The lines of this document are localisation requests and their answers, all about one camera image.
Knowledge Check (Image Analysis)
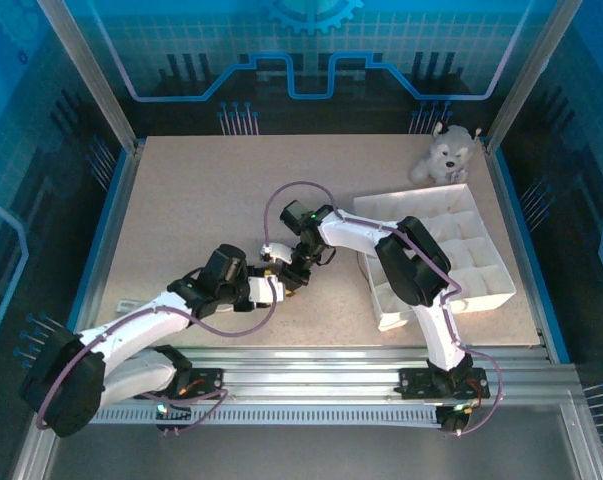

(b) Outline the blue table side trim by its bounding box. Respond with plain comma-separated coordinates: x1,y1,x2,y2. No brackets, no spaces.
489,148,573,364
54,148,133,364

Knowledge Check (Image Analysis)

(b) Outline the grey metal panel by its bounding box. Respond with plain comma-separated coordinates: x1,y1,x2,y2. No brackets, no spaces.
10,399,603,480

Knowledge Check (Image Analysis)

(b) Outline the grey white plush husky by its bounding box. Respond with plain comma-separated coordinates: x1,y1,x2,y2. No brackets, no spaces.
409,122,484,185

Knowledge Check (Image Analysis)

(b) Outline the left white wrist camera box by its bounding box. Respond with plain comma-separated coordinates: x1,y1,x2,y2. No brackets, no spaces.
245,274,288,307

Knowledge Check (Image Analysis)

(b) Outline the aluminium frame rail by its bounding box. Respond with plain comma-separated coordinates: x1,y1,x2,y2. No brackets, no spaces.
43,346,580,407

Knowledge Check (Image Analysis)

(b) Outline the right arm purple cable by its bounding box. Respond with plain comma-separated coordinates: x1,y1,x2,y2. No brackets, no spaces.
262,180,506,439

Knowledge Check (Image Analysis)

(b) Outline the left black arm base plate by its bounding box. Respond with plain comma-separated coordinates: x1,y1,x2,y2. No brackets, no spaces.
173,367,225,401

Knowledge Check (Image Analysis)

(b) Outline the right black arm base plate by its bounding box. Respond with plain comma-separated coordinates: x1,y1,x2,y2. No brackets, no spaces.
398,367,491,401

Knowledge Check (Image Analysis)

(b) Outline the aluminium frame post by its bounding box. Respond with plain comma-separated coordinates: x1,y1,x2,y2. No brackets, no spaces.
34,0,138,151
484,0,582,151

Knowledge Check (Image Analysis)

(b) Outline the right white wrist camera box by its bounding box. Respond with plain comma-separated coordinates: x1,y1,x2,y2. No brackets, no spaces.
259,241,296,265

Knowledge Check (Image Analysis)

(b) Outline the slotted grey cable duct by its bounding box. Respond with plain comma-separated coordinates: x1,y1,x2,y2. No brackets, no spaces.
59,405,445,427

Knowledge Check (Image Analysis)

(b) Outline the black LED connector module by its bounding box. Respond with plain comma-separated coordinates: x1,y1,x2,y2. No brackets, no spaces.
438,403,475,437
153,394,193,437

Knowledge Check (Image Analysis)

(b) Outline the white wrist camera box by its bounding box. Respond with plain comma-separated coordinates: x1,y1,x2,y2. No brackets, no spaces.
245,274,288,307
259,241,296,265

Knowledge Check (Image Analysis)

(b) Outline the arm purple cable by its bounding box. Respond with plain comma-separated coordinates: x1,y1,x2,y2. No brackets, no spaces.
34,277,280,437
262,180,506,439

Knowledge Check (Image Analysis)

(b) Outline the white compartment organizer box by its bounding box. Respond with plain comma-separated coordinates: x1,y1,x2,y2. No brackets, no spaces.
353,182,518,333

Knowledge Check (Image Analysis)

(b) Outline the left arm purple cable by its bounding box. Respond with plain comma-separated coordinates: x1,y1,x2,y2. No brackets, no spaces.
34,277,280,437

